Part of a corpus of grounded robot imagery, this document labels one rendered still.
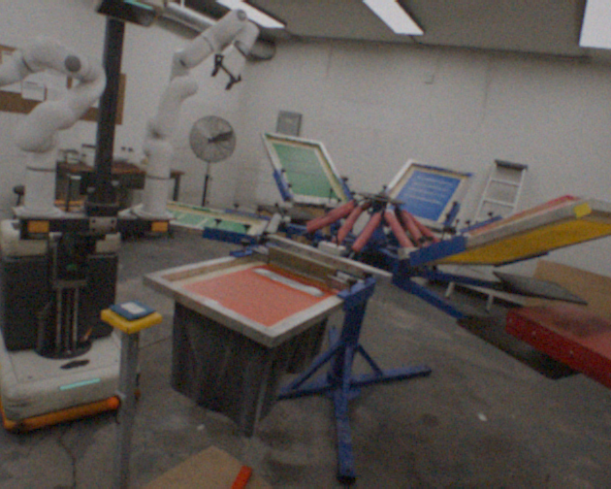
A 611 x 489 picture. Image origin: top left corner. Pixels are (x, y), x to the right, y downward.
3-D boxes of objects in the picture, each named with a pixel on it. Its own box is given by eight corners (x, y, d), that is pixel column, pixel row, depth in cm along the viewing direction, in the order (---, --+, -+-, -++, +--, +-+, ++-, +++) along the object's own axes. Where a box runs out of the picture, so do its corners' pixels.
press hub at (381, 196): (351, 413, 259) (403, 199, 227) (298, 386, 277) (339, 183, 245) (374, 387, 292) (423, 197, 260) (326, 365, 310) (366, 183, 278)
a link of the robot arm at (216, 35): (209, 56, 178) (242, 27, 183) (218, 48, 167) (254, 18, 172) (195, 39, 174) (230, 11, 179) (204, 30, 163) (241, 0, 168)
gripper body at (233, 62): (241, 57, 186) (228, 79, 185) (226, 41, 178) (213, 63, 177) (251, 58, 181) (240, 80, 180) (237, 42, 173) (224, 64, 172)
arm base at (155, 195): (131, 208, 183) (135, 173, 179) (159, 209, 192) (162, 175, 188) (144, 216, 172) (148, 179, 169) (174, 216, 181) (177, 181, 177)
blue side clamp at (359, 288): (344, 312, 166) (348, 296, 164) (333, 308, 168) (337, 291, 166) (372, 295, 191) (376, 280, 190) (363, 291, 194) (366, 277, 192)
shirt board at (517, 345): (600, 380, 163) (608, 363, 161) (546, 397, 143) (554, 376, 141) (390, 267, 274) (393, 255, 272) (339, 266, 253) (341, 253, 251)
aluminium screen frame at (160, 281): (272, 348, 125) (273, 337, 124) (142, 284, 152) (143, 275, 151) (371, 292, 192) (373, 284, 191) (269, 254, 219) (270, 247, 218)
